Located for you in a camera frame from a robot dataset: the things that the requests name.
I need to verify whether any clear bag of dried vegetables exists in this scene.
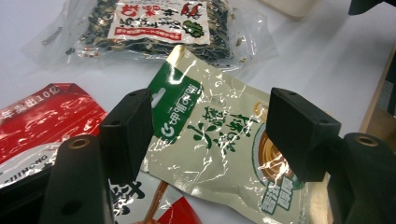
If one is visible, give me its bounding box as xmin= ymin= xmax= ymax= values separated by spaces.
xmin=20 ymin=0 xmax=279 ymax=71

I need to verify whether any red seasoning packet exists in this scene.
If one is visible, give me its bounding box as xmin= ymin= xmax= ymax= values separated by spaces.
xmin=0 ymin=82 xmax=204 ymax=224

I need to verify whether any beige and green seasoning packet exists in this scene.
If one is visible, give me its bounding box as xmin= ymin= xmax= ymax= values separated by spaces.
xmin=139 ymin=45 xmax=312 ymax=224

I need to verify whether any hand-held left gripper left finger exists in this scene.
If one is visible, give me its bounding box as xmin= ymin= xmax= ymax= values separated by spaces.
xmin=38 ymin=88 xmax=155 ymax=224

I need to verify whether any white paper sheet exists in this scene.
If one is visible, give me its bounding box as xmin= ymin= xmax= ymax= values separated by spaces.
xmin=0 ymin=0 xmax=396 ymax=224

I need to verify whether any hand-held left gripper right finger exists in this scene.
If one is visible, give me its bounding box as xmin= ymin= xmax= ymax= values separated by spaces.
xmin=265 ymin=87 xmax=396 ymax=224

